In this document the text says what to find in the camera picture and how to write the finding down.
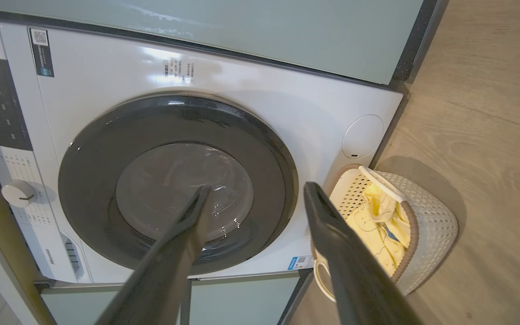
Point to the round dark glass washer door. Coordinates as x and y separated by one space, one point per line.
93 180

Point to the white front-load washing machine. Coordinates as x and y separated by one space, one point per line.
287 113

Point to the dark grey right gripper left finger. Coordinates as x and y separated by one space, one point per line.
165 271

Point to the white washing machine control dial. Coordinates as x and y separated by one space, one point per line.
17 193

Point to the black QR code sticker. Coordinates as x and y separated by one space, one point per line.
41 54

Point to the round white filter cover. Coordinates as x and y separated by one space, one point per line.
362 135

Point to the white perforated laundry basket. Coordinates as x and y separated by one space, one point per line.
431 225

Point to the dark cabinet plinth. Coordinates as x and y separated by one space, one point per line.
296 298
415 40

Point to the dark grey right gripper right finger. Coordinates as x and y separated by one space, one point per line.
355 280

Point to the pale yellow printed garment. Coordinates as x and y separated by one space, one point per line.
379 198
384 250

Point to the blue energy label sticker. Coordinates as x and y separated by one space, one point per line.
300 262

